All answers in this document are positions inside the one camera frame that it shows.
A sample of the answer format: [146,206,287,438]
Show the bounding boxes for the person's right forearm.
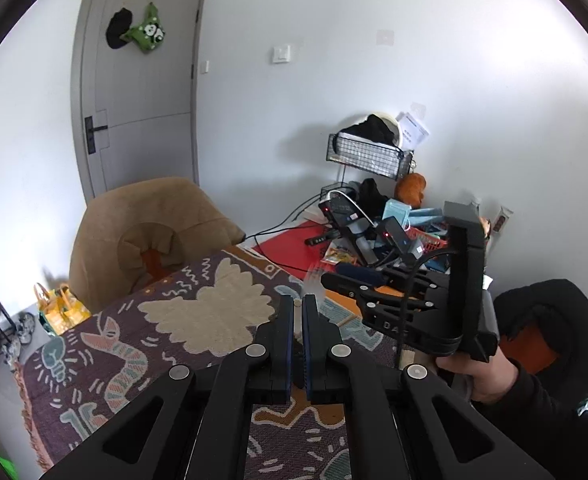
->
[474,360,588,480]

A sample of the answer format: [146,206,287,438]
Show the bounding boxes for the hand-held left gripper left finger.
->
[38,295,295,480]

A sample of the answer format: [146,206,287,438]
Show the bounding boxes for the light blue box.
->
[381,199,415,226]
[409,207,447,228]

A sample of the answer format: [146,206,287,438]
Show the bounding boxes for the black power strip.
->
[319,197,369,233]
[376,217,425,261]

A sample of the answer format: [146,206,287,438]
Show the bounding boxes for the person's right hand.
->
[436,347,522,403]

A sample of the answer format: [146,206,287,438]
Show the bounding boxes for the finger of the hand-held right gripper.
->
[335,261,450,291]
[320,271,447,313]

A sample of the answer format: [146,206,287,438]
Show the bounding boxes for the colourful snack packet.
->
[324,245,362,266]

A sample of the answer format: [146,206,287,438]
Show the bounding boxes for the red desk mat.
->
[251,217,369,321]

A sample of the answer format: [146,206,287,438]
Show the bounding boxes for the orange plush toy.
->
[394,172,429,208]

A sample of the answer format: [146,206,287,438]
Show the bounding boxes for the black hat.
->
[104,7,134,51]

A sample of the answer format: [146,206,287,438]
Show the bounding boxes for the tan plush chair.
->
[68,176,247,313]

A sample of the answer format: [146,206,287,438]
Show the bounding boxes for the printed blanket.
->
[12,245,409,480]

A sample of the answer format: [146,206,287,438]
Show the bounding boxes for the black garment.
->
[356,177,389,211]
[341,114,405,150]

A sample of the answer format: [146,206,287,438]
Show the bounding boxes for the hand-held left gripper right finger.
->
[301,294,557,480]

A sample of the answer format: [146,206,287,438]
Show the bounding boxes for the wrapped snack bar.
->
[491,207,515,233]

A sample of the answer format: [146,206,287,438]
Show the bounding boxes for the black cable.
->
[244,195,329,273]

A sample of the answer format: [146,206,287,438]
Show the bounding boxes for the grey door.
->
[70,0,207,201]

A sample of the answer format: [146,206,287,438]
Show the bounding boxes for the black wire basket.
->
[328,131,413,182]

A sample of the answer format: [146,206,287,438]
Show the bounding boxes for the yellow bag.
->
[34,282,92,336]

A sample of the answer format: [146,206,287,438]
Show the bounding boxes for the red plastic basket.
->
[404,227,450,256]

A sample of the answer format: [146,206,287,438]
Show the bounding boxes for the black door handle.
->
[84,116,109,155]

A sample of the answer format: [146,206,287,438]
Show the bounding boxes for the white paper sheets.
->
[396,105,431,150]

